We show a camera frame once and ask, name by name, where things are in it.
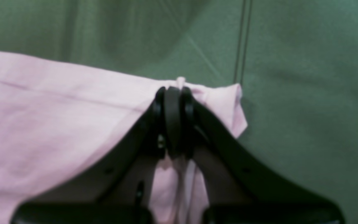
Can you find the pink t-shirt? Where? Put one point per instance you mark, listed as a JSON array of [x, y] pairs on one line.
[[56, 119]]

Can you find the grey-green table cloth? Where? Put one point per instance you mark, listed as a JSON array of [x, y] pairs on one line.
[[296, 60]]

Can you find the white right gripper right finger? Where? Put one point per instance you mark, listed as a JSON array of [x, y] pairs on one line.
[[239, 188]]

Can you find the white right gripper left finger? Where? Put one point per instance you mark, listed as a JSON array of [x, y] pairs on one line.
[[114, 190]]

